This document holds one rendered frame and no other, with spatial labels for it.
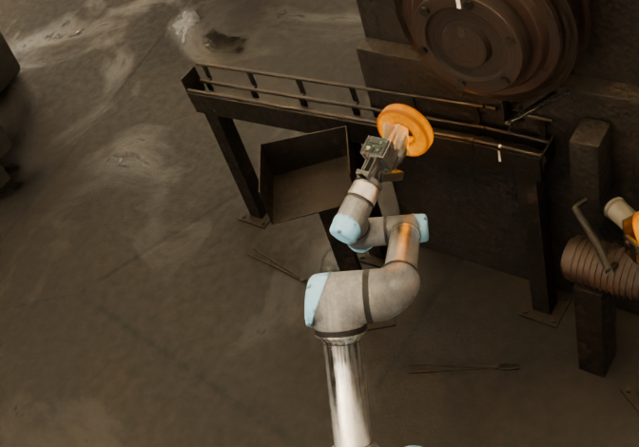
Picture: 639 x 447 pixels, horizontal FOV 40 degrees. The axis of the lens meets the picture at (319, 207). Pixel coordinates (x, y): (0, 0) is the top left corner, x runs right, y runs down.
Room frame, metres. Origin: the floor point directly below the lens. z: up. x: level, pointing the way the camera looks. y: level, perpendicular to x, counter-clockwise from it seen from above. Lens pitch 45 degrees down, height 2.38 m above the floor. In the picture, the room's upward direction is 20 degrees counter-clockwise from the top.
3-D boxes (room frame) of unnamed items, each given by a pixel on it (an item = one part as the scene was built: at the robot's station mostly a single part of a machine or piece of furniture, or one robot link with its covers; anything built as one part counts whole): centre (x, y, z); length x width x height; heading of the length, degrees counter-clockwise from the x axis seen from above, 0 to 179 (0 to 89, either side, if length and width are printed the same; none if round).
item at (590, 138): (1.53, -0.70, 0.68); 0.11 x 0.08 x 0.24; 132
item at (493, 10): (1.63, -0.46, 1.11); 0.28 x 0.06 x 0.28; 42
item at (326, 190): (1.89, 0.00, 0.36); 0.26 x 0.20 x 0.72; 77
